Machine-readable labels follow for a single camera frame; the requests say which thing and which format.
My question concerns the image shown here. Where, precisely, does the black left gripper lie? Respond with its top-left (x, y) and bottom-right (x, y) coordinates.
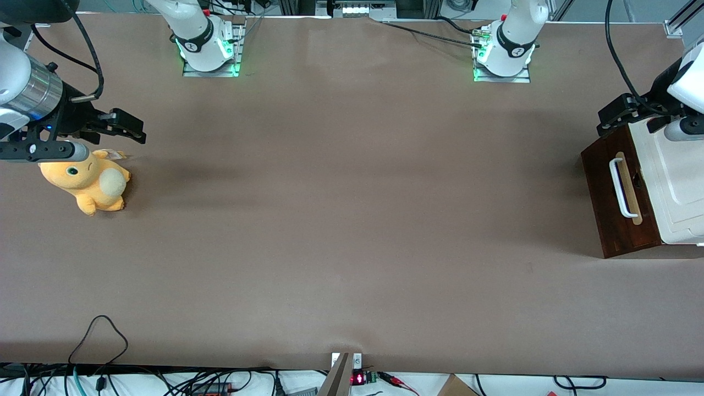
top-left (597, 57), bottom-right (689, 137)

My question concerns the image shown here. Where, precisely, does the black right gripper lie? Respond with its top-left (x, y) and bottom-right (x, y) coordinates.
top-left (23, 87), bottom-right (147, 146)

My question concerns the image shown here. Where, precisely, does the yellow plush toy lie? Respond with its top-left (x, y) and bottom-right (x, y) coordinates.
top-left (38, 148), bottom-right (131, 216)

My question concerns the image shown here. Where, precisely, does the aluminium extrusion profile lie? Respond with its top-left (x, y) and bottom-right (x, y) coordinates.
top-left (664, 0), bottom-right (704, 39)

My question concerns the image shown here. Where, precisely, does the white lit device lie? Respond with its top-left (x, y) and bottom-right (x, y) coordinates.
top-left (332, 0), bottom-right (398, 18)

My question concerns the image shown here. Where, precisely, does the brown cardboard piece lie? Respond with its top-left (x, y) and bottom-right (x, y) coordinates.
top-left (437, 373), bottom-right (480, 396)

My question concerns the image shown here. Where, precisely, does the brown wooden bar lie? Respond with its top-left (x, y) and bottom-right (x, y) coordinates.
top-left (317, 353), bottom-right (353, 396)

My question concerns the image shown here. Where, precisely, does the red clip lead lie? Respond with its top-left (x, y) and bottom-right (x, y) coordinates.
top-left (378, 372), bottom-right (420, 396)

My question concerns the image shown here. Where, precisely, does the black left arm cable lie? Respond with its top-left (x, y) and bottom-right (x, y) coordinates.
top-left (604, 0), bottom-right (669, 117)

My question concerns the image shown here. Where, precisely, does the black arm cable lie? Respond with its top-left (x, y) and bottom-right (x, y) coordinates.
top-left (30, 0), bottom-right (105, 103)
top-left (604, 0), bottom-right (669, 117)

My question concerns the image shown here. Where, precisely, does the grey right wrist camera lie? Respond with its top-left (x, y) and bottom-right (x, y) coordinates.
top-left (0, 141), bottom-right (90, 163)

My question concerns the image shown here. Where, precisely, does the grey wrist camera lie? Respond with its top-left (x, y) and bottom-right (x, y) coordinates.
top-left (663, 116), bottom-right (704, 142)
top-left (0, 141), bottom-right (90, 163)

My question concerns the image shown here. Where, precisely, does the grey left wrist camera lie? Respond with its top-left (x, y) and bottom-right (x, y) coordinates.
top-left (663, 116), bottom-right (704, 142)

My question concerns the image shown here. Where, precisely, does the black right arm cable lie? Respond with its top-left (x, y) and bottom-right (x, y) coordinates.
top-left (30, 0), bottom-right (105, 103)

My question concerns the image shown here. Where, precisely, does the black looped cable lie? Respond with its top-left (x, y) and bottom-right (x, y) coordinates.
top-left (68, 315), bottom-right (129, 367)

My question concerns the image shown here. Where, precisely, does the long black table cable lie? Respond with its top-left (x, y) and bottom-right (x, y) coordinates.
top-left (379, 20), bottom-right (486, 48)

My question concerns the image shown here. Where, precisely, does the black curved cable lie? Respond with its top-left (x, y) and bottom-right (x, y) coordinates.
top-left (552, 375), bottom-right (608, 390)

